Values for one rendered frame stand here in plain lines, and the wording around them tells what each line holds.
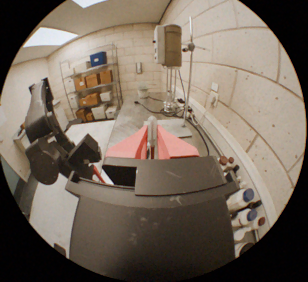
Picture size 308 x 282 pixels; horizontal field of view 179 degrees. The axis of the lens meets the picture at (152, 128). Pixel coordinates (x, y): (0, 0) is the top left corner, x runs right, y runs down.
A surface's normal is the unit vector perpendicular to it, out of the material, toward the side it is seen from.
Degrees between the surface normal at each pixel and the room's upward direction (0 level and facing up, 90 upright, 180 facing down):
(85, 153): 77
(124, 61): 90
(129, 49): 90
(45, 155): 65
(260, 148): 90
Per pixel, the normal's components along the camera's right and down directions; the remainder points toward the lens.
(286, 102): -0.99, 0.07
